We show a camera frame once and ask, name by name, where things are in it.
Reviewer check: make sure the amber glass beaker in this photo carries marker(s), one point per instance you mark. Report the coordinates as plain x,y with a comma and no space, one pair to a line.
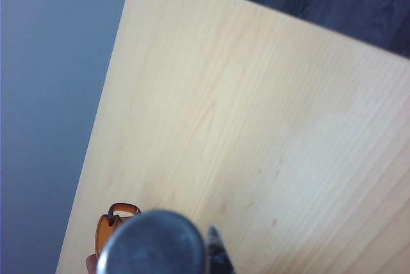
104,232

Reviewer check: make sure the stainless steel ice scoop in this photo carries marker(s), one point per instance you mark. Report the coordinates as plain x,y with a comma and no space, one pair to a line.
150,245

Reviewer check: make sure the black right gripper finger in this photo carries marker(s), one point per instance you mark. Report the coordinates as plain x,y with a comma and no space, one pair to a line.
219,254

